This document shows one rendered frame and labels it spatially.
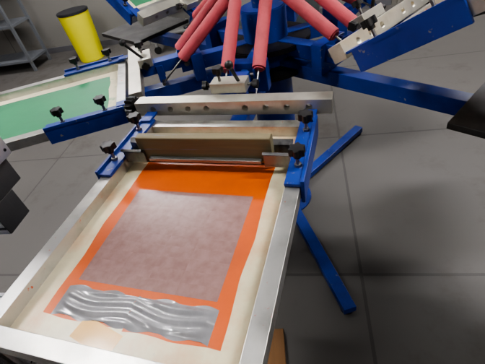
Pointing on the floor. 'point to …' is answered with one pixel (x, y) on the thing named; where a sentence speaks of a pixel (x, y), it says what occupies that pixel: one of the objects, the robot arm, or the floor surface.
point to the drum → (81, 32)
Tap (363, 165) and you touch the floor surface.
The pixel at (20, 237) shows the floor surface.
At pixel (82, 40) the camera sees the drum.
